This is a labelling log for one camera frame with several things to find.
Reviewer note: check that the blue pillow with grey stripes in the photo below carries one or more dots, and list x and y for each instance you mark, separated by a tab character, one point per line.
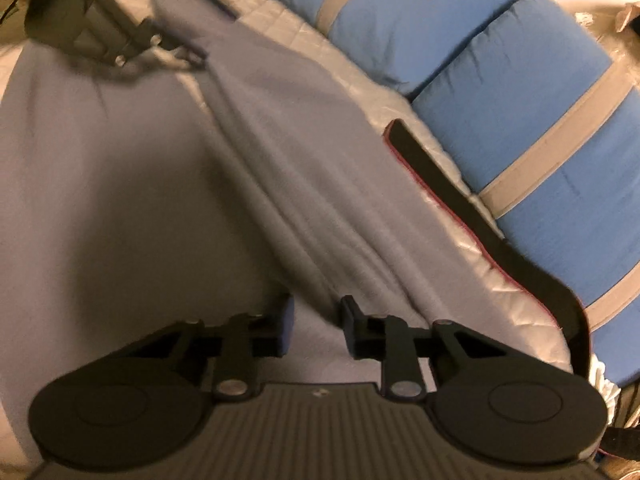
540	135
380	5

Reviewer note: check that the cream floral cloth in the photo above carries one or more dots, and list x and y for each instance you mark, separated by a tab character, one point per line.
607	35

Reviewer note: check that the beige cloth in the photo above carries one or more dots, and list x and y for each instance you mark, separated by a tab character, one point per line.
629	16

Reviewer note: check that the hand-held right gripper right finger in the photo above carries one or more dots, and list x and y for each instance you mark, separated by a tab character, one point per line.
351	332

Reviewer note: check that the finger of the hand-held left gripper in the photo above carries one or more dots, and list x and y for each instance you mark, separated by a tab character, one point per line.
160	57

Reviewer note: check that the grey fleece garment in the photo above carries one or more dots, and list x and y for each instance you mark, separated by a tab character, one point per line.
150	185

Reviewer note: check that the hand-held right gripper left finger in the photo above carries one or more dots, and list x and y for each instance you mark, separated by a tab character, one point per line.
286	332

